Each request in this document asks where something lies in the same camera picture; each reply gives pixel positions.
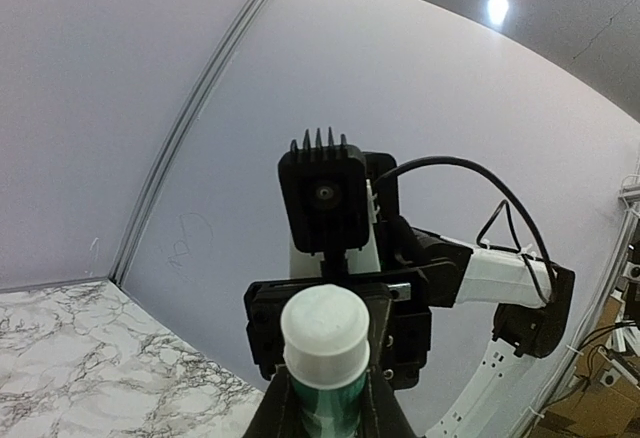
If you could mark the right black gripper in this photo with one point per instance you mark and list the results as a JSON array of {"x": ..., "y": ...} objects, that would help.
[{"x": 400, "y": 322}]

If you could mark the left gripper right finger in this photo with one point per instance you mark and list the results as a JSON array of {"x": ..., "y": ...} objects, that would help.
[{"x": 381, "y": 414}]

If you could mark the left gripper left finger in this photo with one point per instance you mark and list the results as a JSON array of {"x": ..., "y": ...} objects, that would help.
[{"x": 278, "y": 414}]

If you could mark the green white glue stick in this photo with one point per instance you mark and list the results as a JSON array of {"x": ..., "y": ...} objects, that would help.
[{"x": 326, "y": 353}]

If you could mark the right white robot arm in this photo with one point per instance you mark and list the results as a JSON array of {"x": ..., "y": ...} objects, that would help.
[{"x": 531, "y": 293}]

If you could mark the right aluminium frame post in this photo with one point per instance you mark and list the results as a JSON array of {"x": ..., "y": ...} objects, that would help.
[{"x": 190, "y": 111}]

